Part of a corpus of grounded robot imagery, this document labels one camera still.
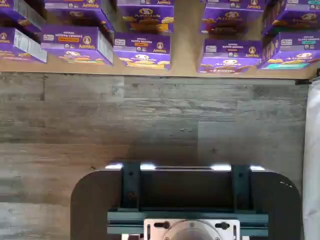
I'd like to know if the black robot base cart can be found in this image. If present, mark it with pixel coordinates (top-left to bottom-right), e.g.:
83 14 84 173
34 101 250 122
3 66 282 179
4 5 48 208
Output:
70 163 305 240

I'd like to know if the tan shelf board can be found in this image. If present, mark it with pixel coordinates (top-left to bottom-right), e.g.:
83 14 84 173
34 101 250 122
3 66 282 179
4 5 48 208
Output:
0 0 320 82

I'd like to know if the purple Annie's box yellow band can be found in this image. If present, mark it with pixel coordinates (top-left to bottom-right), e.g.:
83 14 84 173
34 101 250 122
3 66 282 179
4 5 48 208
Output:
112 31 172 71
116 0 175 35

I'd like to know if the purple Annie's box brown band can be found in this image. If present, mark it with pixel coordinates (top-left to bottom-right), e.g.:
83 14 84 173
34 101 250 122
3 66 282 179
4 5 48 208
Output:
198 38 263 74
199 0 266 36

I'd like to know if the purple Annie's box orange band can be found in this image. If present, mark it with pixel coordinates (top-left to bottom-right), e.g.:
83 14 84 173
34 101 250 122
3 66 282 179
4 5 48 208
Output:
40 24 115 66
44 0 116 38

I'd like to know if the purple Annie's box teal band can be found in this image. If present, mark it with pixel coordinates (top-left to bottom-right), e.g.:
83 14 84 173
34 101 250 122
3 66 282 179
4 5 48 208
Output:
257 30 320 71
261 0 320 36

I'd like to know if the white mounting plate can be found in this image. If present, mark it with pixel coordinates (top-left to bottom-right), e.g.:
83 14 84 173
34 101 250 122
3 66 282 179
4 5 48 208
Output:
143 218 241 240

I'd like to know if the white curtain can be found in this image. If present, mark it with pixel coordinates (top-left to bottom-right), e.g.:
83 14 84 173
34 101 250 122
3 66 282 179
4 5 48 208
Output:
301 74 320 240

